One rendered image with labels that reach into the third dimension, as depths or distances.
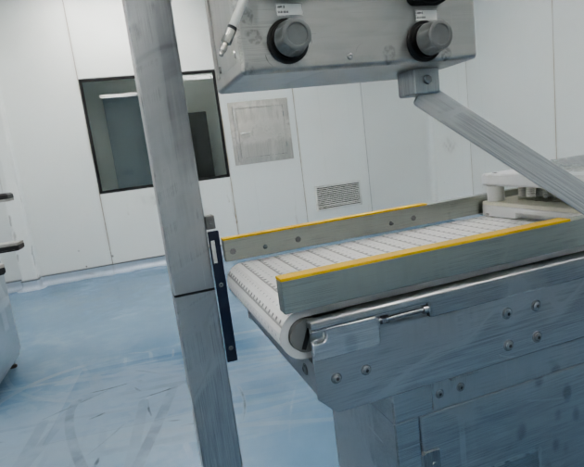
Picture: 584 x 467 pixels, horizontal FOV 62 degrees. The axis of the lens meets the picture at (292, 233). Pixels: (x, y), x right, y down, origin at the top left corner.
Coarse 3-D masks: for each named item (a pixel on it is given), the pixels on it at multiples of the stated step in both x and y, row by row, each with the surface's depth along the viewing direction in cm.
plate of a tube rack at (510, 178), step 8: (488, 176) 79; (496, 176) 78; (504, 176) 76; (512, 176) 75; (520, 176) 73; (576, 176) 64; (488, 184) 80; (496, 184) 78; (504, 184) 76; (512, 184) 75; (520, 184) 73; (528, 184) 72; (536, 184) 70
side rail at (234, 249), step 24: (504, 192) 84; (384, 216) 77; (408, 216) 78; (432, 216) 80; (456, 216) 81; (240, 240) 70; (264, 240) 71; (288, 240) 72; (312, 240) 73; (336, 240) 75
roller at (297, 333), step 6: (300, 318) 46; (306, 318) 46; (294, 324) 46; (300, 324) 46; (306, 324) 46; (294, 330) 46; (300, 330) 46; (306, 330) 46; (288, 336) 46; (294, 336) 46; (300, 336) 46; (306, 336) 46; (294, 342) 46; (300, 342) 46; (306, 342) 46; (300, 348) 46; (306, 348) 46
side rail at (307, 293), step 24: (576, 216) 55; (480, 240) 50; (504, 240) 51; (528, 240) 52; (552, 240) 53; (576, 240) 54; (384, 264) 47; (408, 264) 47; (432, 264) 48; (456, 264) 49; (480, 264) 50; (288, 288) 44; (312, 288) 44; (336, 288) 45; (360, 288) 46; (384, 288) 47; (288, 312) 44
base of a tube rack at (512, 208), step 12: (492, 204) 80; (504, 204) 77; (516, 204) 75; (528, 204) 73; (540, 204) 72; (552, 204) 71; (564, 204) 70; (504, 216) 77; (516, 216) 75; (528, 216) 75; (540, 216) 72; (552, 216) 69; (564, 216) 67
